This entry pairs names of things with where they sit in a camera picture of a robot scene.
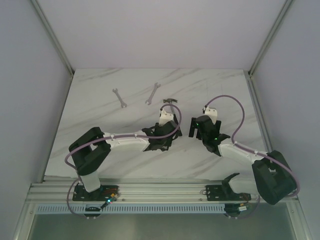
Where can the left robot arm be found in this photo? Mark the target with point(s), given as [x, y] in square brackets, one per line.
[90, 150]

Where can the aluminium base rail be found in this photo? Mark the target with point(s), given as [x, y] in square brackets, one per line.
[137, 191]

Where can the left aluminium frame post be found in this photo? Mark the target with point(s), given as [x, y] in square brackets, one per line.
[52, 36]

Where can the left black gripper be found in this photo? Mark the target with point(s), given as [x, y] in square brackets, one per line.
[172, 127]

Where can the black handled claw hammer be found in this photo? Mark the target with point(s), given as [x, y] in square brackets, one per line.
[170, 101]

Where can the silver wrench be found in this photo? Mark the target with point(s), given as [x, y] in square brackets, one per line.
[122, 103]
[149, 100]

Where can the right silver wrench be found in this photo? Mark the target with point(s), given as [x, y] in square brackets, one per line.
[149, 100]

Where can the grey slotted cable duct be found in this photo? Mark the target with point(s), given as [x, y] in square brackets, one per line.
[132, 208]

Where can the aluminium frame post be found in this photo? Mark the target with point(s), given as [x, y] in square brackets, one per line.
[52, 36]
[271, 35]

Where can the right aluminium frame post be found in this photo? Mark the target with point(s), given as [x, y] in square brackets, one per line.
[271, 35]

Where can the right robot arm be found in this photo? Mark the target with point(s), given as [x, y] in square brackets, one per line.
[271, 179]

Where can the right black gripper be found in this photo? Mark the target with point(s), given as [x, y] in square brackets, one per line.
[192, 127]

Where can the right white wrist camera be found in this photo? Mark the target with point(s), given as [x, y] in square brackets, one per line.
[212, 113]

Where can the left silver wrench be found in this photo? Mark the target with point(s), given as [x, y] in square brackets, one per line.
[122, 103]

